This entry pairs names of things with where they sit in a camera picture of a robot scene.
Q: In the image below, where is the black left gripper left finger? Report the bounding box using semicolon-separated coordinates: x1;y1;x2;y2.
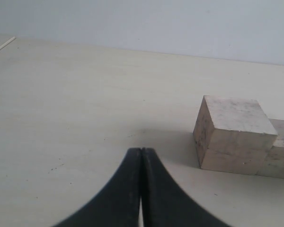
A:
56;148;142;227

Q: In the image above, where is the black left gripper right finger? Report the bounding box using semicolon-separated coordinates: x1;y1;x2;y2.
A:
141;148;229;227

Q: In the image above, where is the second largest wooden cube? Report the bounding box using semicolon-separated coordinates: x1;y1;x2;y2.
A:
257;119;284;179

